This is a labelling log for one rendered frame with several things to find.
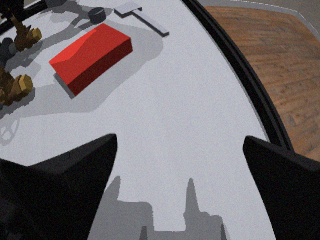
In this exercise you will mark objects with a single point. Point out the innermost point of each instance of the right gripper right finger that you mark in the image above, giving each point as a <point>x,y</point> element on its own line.
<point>289,185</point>

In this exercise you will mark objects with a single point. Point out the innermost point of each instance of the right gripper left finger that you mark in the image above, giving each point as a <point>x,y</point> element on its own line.
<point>60,197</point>

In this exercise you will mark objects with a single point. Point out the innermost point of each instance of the red block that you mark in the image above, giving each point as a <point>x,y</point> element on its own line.
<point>90,56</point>

